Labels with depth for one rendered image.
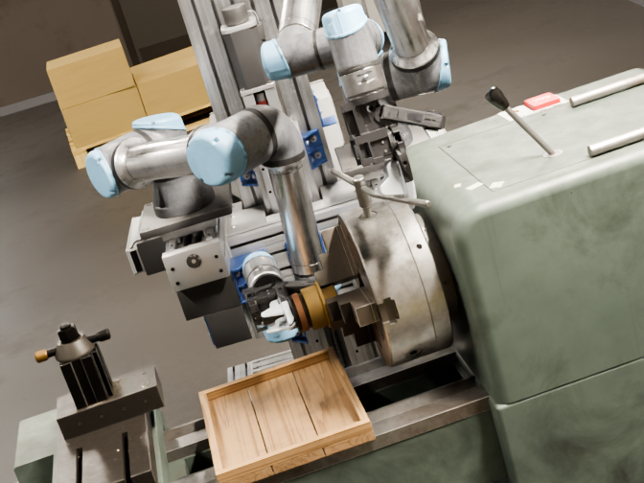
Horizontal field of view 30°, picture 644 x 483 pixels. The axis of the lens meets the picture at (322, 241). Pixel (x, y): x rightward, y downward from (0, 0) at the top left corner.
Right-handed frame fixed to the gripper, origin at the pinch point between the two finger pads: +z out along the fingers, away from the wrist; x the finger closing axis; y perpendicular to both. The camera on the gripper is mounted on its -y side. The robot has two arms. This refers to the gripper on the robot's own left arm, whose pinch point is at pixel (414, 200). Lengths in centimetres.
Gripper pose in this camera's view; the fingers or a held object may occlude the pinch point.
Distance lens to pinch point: 211.0
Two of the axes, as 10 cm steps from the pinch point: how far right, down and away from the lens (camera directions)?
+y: -9.4, 3.2, -0.8
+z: 3.1, 9.4, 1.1
